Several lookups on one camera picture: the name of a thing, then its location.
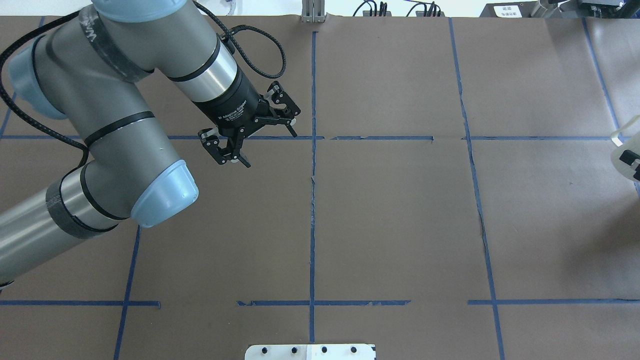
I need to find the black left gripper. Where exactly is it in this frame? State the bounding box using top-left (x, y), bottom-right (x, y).
top-left (194, 69), bottom-right (301, 168)

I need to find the white ribbed plastic cup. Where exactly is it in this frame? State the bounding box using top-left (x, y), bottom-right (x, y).
top-left (610, 114), bottom-right (640, 183)

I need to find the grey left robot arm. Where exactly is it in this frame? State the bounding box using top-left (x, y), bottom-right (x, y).
top-left (1, 0), bottom-right (301, 289)

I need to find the brown paper table cover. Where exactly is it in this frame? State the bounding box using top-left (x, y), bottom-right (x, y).
top-left (1, 15), bottom-right (639, 360)

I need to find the aluminium frame post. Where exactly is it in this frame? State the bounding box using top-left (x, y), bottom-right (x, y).
top-left (301, 0), bottom-right (327, 24)

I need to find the white metal base plate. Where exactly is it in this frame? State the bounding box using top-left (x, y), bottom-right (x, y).
top-left (244, 342), bottom-right (377, 360)

